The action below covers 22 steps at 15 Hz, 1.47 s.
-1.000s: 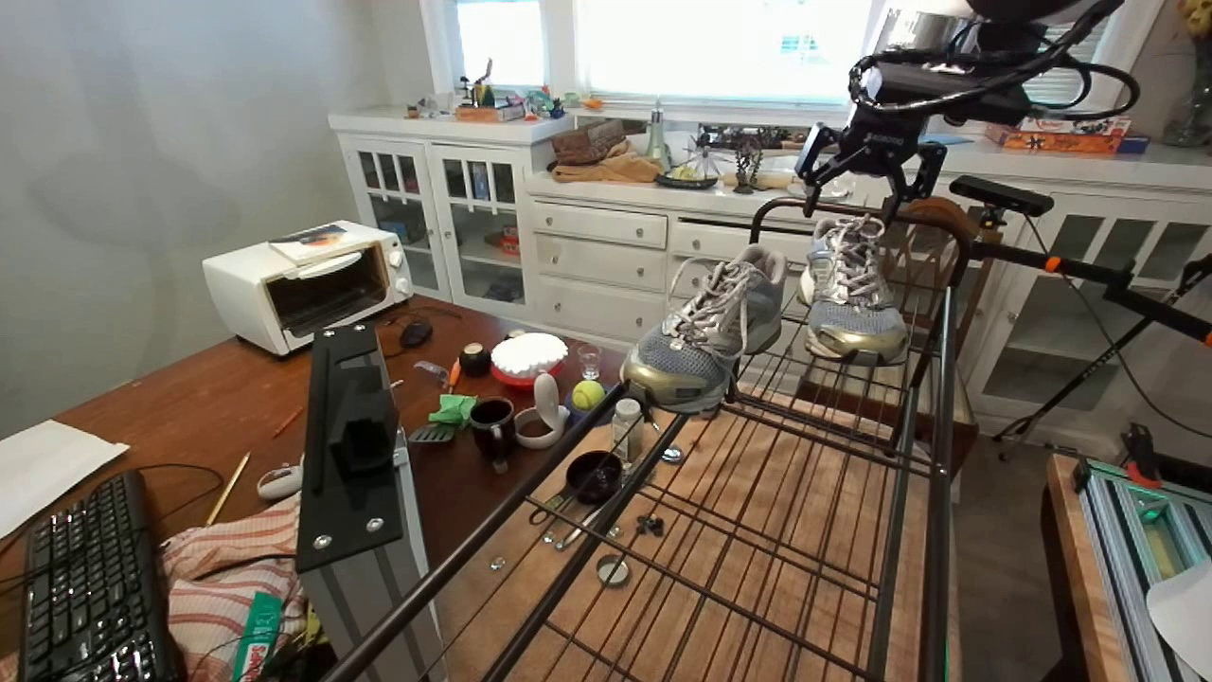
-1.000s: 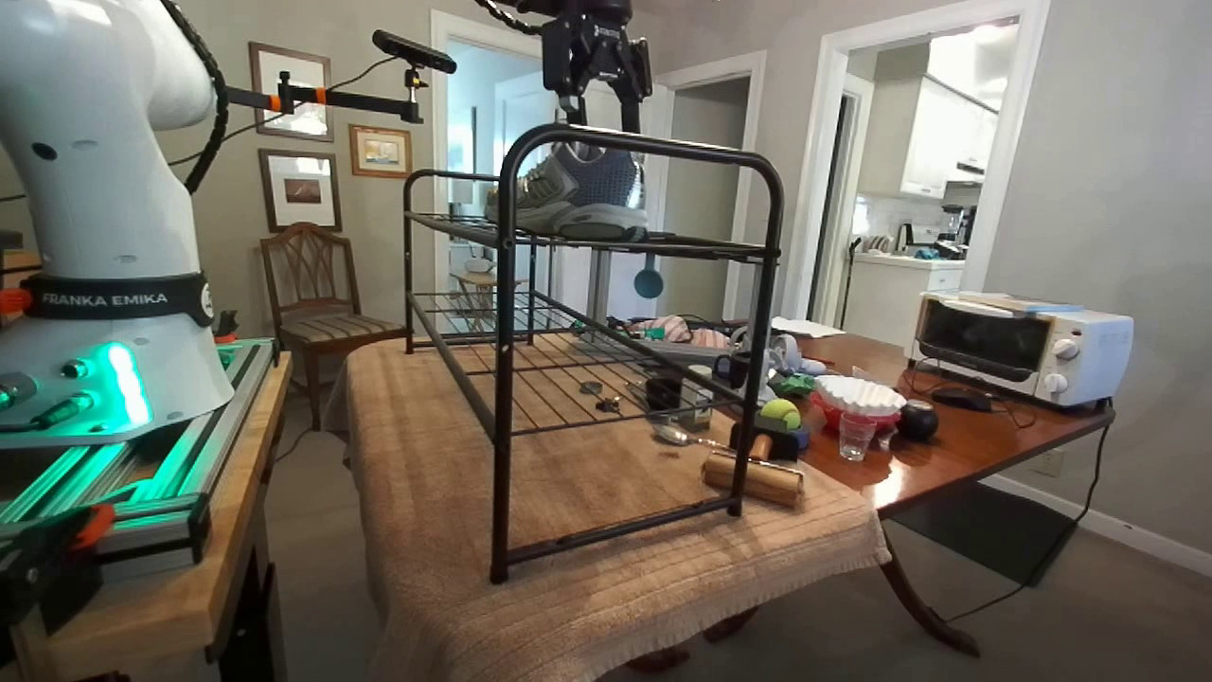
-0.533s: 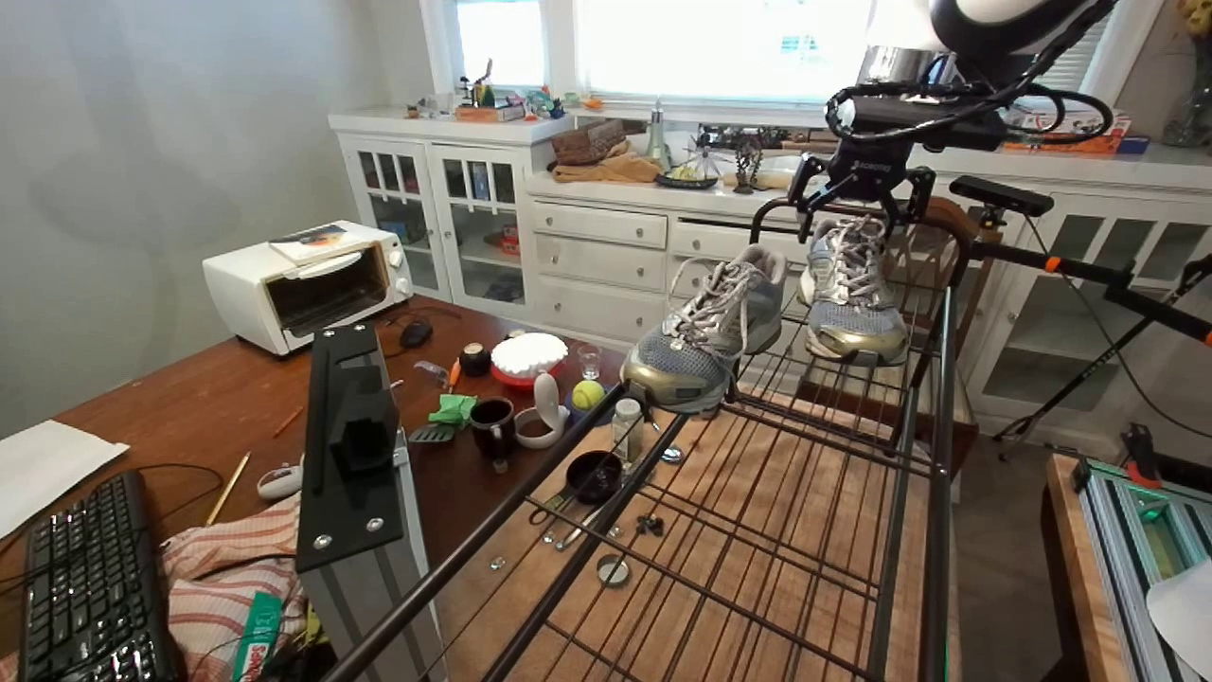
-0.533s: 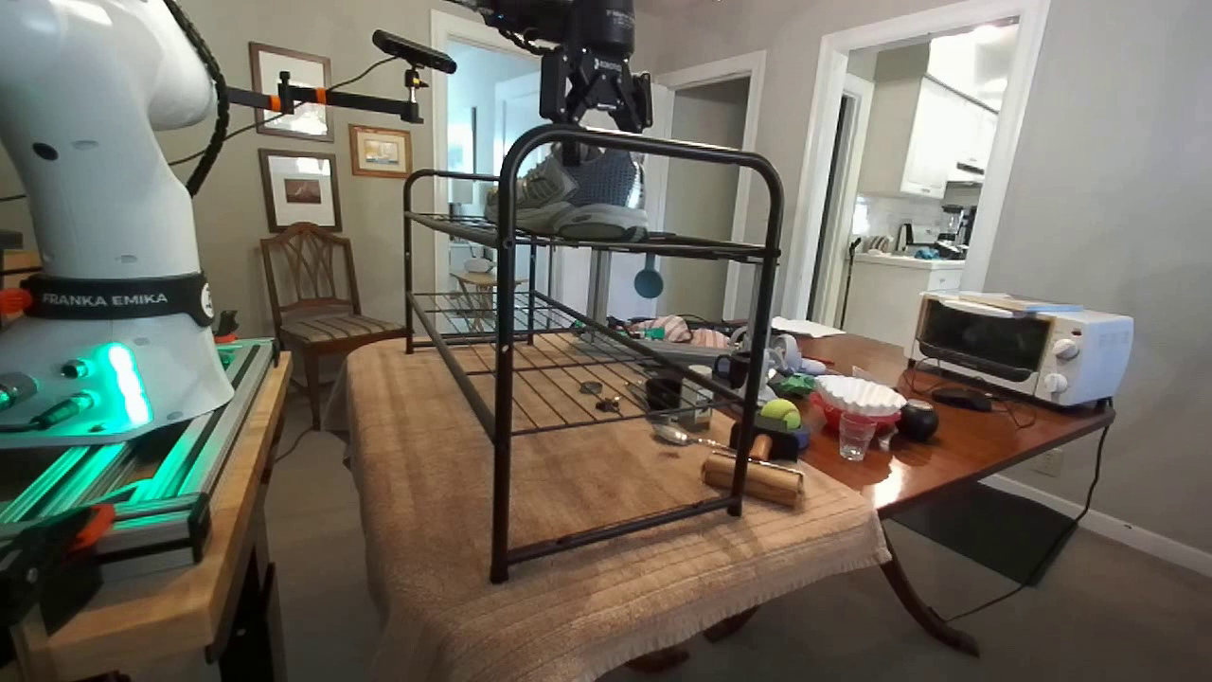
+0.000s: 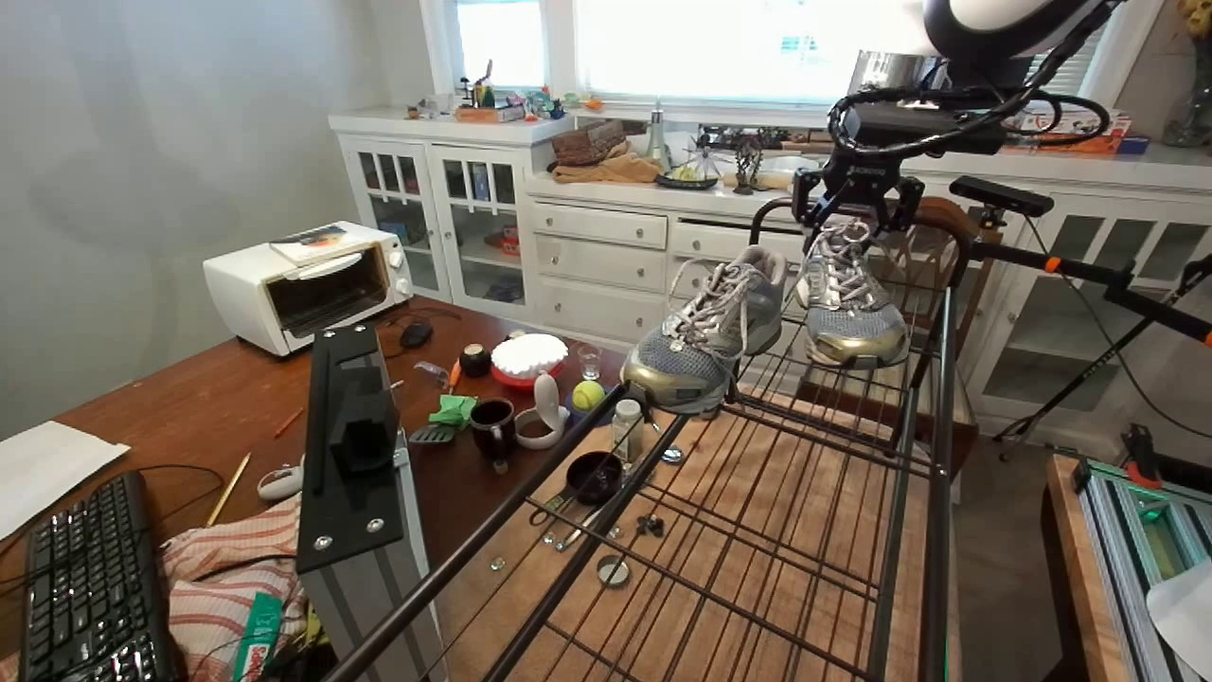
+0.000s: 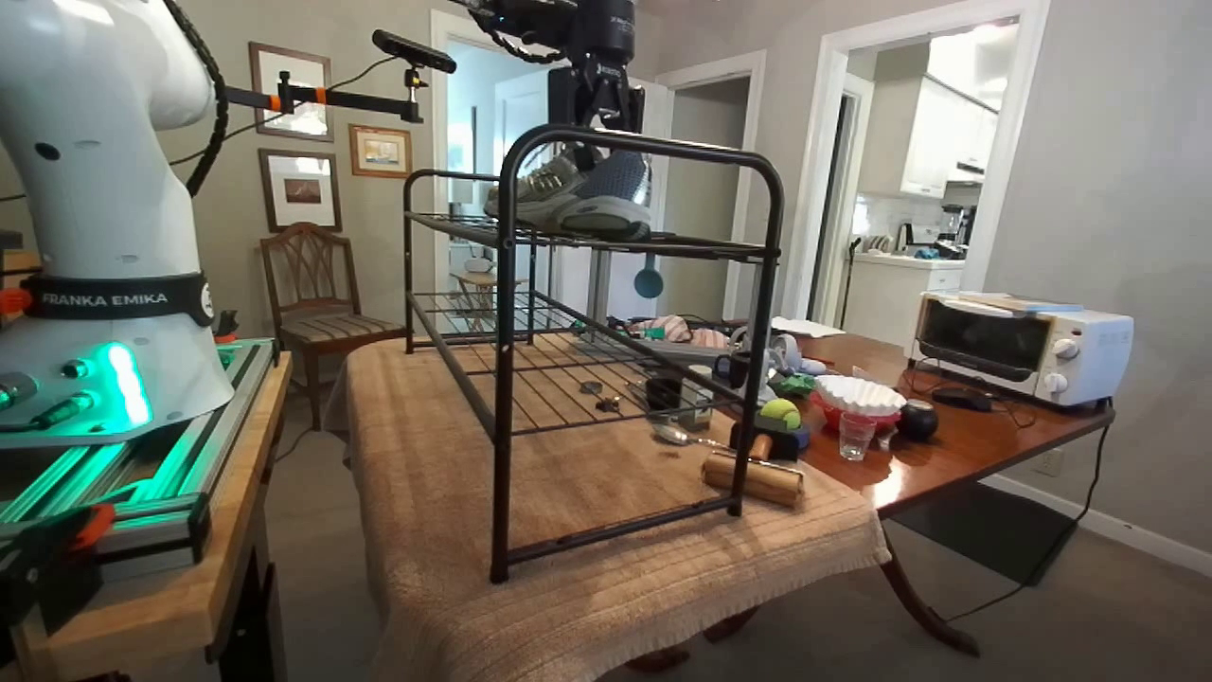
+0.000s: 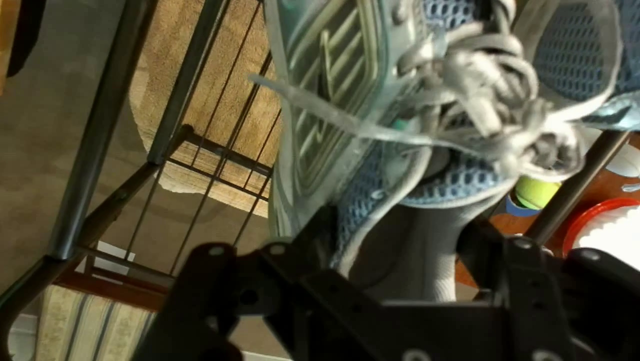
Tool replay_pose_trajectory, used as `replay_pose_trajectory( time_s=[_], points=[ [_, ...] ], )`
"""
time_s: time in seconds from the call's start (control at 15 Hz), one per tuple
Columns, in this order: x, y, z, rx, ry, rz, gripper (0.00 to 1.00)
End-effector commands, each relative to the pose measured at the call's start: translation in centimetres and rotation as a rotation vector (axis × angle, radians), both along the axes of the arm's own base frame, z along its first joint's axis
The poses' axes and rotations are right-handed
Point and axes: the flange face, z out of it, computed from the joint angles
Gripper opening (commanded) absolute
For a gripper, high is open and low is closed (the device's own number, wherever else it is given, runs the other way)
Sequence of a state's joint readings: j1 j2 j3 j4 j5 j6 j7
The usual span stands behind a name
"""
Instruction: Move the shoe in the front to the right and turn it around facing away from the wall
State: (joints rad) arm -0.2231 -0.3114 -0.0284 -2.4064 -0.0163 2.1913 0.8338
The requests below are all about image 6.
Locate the dark wooden dining table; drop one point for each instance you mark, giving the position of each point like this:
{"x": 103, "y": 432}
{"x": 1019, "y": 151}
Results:
{"x": 970, "y": 439}

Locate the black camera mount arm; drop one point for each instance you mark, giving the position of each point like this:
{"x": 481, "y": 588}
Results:
{"x": 355, "y": 98}

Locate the white kitchen counter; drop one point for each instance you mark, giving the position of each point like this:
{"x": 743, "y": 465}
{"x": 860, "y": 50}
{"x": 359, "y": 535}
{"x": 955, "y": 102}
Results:
{"x": 893, "y": 295}

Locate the small metal spoon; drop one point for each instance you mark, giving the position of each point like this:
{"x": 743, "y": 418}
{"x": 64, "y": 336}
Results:
{"x": 672, "y": 438}

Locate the small wooden framed picture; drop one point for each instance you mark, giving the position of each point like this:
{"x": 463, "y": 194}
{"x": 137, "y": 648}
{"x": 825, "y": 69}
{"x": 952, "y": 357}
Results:
{"x": 382, "y": 149}

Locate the green tennis ball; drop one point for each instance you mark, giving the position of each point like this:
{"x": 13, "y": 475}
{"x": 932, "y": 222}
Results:
{"x": 783, "y": 413}

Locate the orange black clamp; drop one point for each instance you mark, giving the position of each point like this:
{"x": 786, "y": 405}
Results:
{"x": 60, "y": 551}

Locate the small black cup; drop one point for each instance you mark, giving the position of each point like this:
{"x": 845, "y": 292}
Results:
{"x": 665, "y": 391}

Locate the white bowl red rim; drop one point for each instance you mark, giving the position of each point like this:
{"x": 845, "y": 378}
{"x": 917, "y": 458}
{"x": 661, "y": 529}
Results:
{"x": 856, "y": 396}

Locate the white kitchen cabinets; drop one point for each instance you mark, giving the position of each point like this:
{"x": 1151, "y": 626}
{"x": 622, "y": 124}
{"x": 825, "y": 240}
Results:
{"x": 940, "y": 136}

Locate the aluminium base frame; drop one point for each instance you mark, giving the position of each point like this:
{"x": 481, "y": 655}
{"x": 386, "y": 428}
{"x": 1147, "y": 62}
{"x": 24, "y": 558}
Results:
{"x": 154, "y": 475}

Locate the clear plastic cup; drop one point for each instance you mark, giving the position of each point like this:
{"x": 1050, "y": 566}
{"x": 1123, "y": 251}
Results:
{"x": 856, "y": 438}

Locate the grey blue sneaker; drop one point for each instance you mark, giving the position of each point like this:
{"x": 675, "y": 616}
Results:
{"x": 629, "y": 175}
{"x": 581, "y": 211}

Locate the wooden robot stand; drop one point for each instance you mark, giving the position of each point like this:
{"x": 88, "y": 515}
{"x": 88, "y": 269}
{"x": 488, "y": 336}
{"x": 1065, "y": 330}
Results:
{"x": 192, "y": 569}

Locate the large framed wall picture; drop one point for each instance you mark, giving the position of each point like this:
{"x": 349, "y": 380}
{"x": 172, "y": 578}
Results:
{"x": 291, "y": 78}

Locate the blue hanging ladle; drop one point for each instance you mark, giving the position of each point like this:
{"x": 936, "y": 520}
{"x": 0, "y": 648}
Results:
{"x": 648, "y": 279}

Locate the beige woven tablecloth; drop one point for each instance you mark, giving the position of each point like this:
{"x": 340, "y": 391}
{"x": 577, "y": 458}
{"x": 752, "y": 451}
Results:
{"x": 431, "y": 505}

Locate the black remote control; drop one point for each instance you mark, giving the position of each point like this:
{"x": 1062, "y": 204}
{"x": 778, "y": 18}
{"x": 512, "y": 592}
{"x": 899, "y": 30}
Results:
{"x": 964, "y": 400}

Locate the black metal shoe rack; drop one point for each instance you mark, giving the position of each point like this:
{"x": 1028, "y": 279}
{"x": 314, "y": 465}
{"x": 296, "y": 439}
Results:
{"x": 504, "y": 380}

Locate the black round object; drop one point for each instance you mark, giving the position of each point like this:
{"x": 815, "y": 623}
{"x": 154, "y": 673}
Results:
{"x": 917, "y": 422}

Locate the black ball holder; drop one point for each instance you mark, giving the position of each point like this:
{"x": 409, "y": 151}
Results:
{"x": 791, "y": 446}

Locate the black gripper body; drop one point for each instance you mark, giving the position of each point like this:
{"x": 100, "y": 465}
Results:
{"x": 591, "y": 93}

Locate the colourful plush pile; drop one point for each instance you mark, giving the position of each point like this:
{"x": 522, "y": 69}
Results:
{"x": 683, "y": 336}

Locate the dark framed wall picture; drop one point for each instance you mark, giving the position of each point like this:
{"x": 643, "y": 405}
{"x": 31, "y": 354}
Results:
{"x": 300, "y": 189}

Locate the wooden chair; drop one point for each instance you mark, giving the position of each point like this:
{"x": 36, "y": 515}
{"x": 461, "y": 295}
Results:
{"x": 316, "y": 323}

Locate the white toaster oven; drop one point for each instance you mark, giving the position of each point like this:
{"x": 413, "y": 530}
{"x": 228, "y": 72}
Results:
{"x": 1086, "y": 354}

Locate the green black small toy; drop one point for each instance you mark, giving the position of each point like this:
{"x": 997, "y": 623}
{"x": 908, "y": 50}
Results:
{"x": 793, "y": 383}

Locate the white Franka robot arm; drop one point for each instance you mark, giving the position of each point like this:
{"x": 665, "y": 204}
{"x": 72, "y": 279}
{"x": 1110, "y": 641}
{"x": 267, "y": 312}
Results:
{"x": 100, "y": 189}

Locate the wooden rolling pin block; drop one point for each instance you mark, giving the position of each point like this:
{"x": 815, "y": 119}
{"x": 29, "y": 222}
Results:
{"x": 754, "y": 482}

